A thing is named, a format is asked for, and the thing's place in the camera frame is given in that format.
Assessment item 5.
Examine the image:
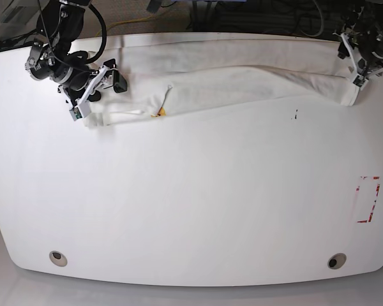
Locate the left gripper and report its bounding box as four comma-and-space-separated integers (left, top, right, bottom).
335, 30, 383, 82

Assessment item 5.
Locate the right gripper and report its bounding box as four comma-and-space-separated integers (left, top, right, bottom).
57, 59, 128, 110

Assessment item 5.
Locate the white printed T-shirt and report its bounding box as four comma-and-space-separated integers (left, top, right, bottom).
84, 39, 359, 128

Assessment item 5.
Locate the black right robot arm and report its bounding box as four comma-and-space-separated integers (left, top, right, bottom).
25, 1, 128, 120

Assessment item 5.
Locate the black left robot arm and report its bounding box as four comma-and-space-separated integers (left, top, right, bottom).
335, 1, 383, 89

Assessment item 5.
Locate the red tape rectangle marking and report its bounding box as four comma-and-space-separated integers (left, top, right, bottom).
354, 176, 380, 224

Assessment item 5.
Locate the left table grommet hole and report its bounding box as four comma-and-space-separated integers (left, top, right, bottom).
49, 251, 68, 267

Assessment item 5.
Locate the table grommet hole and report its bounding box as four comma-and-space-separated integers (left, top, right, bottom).
327, 253, 347, 270
49, 251, 68, 267

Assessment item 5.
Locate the right table grommet hole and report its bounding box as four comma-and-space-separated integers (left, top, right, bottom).
327, 253, 347, 270

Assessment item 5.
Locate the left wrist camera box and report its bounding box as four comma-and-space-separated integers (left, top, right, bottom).
352, 75, 369, 90

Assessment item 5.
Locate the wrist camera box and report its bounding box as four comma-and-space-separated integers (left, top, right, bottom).
69, 105, 91, 121
352, 75, 369, 90

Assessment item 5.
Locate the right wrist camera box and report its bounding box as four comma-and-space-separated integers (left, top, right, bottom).
69, 105, 91, 121

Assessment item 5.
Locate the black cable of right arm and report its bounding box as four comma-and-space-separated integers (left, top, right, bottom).
66, 0, 109, 64

